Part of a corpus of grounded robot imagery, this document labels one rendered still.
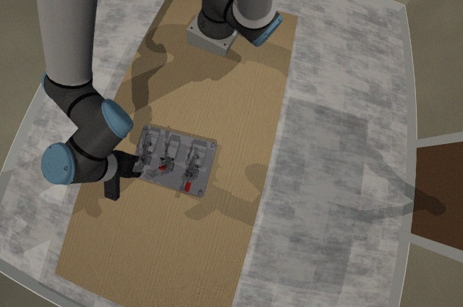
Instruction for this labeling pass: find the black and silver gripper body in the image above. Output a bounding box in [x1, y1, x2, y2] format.
[111, 150, 139, 178]

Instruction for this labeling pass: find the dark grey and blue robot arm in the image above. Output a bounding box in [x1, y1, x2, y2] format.
[37, 0, 283, 201]

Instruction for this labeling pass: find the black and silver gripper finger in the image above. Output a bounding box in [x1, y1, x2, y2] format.
[128, 161, 144, 177]

